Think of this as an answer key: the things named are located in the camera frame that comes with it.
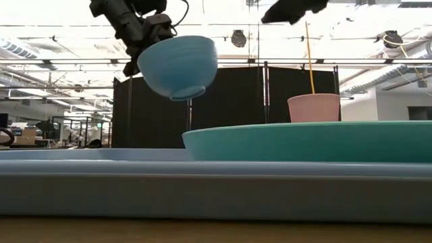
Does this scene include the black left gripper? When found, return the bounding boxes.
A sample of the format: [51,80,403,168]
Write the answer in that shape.
[89,0,146,77]

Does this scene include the blue plastic bowl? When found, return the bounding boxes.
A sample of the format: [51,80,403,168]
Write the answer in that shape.
[136,35,219,102]

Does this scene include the pink plastic cup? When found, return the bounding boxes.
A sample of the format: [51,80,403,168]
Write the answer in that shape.
[287,93,341,123]

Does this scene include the teal plastic plate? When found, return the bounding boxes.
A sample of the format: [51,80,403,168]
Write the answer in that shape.
[182,120,432,163]

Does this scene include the blue plastic tray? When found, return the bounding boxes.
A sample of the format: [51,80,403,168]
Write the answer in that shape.
[0,148,432,224]

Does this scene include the round black ceiling fixture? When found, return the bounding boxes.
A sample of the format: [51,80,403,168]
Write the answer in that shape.
[231,29,248,49]

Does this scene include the black partition screen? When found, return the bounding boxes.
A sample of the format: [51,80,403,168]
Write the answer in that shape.
[112,65,341,149]

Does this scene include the cardboard box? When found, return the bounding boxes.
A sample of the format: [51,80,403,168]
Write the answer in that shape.
[13,127,38,146]

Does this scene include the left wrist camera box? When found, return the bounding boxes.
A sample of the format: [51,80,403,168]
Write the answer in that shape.
[143,13,176,43]

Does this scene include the yellow hanging cable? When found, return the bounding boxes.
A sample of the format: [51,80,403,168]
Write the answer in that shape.
[304,22,316,95]

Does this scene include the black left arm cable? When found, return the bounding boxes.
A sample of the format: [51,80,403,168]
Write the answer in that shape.
[170,0,190,36]

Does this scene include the ceiling cord reel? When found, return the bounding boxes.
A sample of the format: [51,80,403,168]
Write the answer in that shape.
[377,30,404,50]

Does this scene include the black curved frame handle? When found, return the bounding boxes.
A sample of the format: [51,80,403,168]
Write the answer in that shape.
[0,127,16,148]

